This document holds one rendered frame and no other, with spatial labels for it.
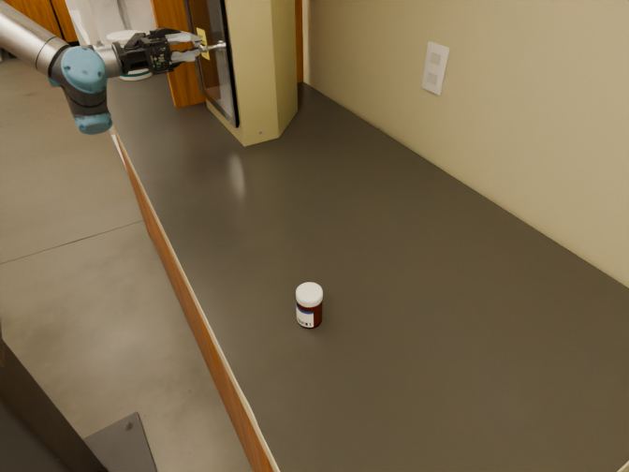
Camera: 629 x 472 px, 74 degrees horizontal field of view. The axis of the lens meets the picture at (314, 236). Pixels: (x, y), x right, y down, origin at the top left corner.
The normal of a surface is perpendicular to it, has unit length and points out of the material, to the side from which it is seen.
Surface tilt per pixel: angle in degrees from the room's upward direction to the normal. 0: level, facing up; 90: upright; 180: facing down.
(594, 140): 90
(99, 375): 0
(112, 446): 0
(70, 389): 0
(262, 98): 90
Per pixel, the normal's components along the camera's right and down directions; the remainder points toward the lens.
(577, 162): -0.87, 0.33
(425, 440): 0.00, -0.77
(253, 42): 0.51, 0.55
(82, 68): 0.44, -0.17
